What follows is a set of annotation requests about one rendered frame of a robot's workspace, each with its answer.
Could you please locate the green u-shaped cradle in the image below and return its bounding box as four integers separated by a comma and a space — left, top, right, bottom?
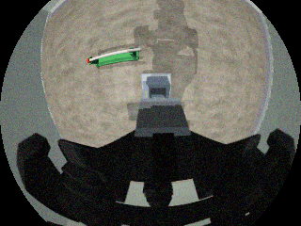
89, 52, 139, 67

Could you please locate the grey rod with red cap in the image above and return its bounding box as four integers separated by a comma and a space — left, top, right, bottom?
87, 48, 142, 64

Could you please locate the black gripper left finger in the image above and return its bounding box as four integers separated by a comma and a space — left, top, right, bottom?
57, 131, 135, 202

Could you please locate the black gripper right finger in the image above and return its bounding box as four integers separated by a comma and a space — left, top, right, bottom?
189, 131, 261, 200

